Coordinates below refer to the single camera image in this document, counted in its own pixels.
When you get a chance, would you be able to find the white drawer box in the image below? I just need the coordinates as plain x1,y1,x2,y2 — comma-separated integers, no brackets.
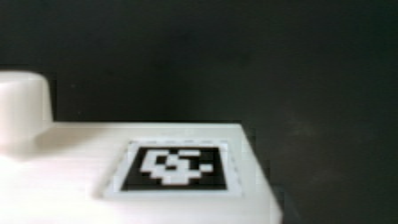
0,71,282,224

